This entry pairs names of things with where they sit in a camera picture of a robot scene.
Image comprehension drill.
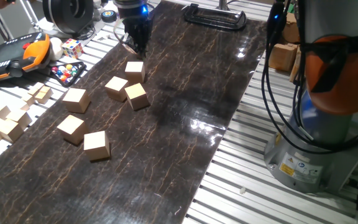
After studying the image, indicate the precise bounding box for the metal stand pole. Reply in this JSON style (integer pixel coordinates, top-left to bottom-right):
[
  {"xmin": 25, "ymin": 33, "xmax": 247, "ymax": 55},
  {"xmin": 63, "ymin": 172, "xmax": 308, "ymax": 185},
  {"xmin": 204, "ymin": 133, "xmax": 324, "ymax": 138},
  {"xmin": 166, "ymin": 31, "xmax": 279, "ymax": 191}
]
[{"xmin": 216, "ymin": 0, "xmax": 231, "ymax": 11}]

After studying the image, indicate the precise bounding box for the rubiks cube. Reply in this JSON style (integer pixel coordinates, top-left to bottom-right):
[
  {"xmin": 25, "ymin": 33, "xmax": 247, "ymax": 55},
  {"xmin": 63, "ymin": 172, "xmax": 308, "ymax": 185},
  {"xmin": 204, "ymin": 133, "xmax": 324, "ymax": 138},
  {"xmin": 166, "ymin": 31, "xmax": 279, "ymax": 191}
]
[{"xmin": 61, "ymin": 38, "xmax": 85, "ymax": 60}]

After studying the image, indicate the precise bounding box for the black velcro strap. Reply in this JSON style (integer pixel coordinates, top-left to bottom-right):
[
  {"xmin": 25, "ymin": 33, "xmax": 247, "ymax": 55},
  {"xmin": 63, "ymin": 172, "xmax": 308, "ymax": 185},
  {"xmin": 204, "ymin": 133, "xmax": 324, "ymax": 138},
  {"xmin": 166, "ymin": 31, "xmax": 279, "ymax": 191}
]
[{"xmin": 300, "ymin": 33, "xmax": 358, "ymax": 93}]

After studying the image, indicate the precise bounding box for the small white container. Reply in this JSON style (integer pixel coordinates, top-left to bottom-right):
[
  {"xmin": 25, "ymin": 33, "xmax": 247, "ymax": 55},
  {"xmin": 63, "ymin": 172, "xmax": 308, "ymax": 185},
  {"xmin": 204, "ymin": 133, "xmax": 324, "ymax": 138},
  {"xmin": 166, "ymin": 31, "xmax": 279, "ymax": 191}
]
[{"xmin": 91, "ymin": 0, "xmax": 104, "ymax": 21}]

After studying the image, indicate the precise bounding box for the pile of spare wooden blocks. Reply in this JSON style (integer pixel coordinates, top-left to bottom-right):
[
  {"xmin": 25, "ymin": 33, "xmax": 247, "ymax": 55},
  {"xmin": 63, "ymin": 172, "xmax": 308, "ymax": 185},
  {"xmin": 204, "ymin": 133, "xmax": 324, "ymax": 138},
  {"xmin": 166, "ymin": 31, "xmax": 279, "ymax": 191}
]
[{"xmin": 0, "ymin": 88, "xmax": 43, "ymax": 174}]

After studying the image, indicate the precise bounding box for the dark marble pattern mat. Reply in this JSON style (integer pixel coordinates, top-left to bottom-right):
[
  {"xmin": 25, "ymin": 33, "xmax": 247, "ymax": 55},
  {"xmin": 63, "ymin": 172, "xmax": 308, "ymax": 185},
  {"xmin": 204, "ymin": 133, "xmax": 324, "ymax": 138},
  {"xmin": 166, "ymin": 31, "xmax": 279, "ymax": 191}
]
[{"xmin": 0, "ymin": 0, "xmax": 269, "ymax": 224}]

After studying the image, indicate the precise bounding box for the black round puck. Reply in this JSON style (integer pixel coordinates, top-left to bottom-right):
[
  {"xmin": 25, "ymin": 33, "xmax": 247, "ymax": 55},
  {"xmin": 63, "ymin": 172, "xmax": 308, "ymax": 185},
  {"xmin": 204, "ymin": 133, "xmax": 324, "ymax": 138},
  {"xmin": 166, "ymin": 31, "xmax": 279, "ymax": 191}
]
[{"xmin": 101, "ymin": 9, "xmax": 118, "ymax": 24}]

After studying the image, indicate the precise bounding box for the large wooden cube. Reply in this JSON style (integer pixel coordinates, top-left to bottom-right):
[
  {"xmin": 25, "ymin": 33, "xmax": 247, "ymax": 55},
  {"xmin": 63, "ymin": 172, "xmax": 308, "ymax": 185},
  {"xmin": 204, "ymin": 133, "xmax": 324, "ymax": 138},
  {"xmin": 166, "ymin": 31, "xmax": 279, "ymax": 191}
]
[
  {"xmin": 124, "ymin": 61, "xmax": 146, "ymax": 84},
  {"xmin": 83, "ymin": 130, "xmax": 111, "ymax": 162},
  {"xmin": 124, "ymin": 82, "xmax": 150, "ymax": 111},
  {"xmin": 56, "ymin": 114, "xmax": 88, "ymax": 146},
  {"xmin": 62, "ymin": 87, "xmax": 91, "ymax": 114},
  {"xmin": 104, "ymin": 75, "xmax": 129, "ymax": 103}
]

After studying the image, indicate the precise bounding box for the black connector blue light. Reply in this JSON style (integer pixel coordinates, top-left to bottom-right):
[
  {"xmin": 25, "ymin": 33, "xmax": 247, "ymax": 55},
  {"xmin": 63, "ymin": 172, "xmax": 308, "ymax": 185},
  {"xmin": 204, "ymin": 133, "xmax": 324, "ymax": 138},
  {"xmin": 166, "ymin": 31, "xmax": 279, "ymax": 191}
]
[{"xmin": 267, "ymin": 2, "xmax": 285, "ymax": 43}]

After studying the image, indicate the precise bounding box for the black orange teach pendant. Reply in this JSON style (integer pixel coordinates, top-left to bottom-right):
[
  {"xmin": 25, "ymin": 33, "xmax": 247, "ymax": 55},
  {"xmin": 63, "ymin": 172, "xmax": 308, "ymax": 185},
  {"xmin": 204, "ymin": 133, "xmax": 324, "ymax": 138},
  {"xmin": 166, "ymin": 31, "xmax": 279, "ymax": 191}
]
[{"xmin": 0, "ymin": 32, "xmax": 52, "ymax": 83}]

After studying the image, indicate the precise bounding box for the person hand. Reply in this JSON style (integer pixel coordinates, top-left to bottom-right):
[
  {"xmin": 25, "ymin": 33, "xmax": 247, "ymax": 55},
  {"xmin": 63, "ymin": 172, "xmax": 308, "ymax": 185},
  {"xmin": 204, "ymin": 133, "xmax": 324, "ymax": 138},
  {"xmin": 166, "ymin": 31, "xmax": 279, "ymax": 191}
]
[{"xmin": 0, "ymin": 0, "xmax": 17, "ymax": 10}]

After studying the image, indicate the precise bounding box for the black triangle ball rack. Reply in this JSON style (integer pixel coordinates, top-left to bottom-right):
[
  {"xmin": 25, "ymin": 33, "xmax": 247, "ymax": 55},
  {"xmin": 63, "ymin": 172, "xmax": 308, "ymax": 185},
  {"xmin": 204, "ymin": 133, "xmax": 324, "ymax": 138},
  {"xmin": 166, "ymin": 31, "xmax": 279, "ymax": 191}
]
[{"xmin": 48, "ymin": 61, "xmax": 88, "ymax": 88}]

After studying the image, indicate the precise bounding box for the white round ball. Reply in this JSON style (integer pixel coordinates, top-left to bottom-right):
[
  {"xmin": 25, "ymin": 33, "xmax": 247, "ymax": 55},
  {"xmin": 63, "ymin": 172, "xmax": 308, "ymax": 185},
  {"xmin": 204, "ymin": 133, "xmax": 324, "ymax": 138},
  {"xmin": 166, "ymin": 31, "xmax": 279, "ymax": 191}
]
[{"xmin": 48, "ymin": 37, "xmax": 64, "ymax": 62}]

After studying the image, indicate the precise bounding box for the brown wooden plank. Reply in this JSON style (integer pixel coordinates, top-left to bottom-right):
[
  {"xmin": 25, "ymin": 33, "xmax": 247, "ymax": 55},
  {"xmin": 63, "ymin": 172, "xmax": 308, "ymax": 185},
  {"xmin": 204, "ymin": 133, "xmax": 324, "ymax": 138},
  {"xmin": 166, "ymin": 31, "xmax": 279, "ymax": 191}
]
[{"xmin": 288, "ymin": 45, "xmax": 303, "ymax": 83}]

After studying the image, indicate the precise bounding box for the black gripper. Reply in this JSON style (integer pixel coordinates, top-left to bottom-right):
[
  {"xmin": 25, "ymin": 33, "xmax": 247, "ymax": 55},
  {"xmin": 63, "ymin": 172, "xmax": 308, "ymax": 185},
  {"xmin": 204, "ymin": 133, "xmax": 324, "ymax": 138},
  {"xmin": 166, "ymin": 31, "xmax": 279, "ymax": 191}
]
[{"xmin": 115, "ymin": 0, "xmax": 154, "ymax": 60}]

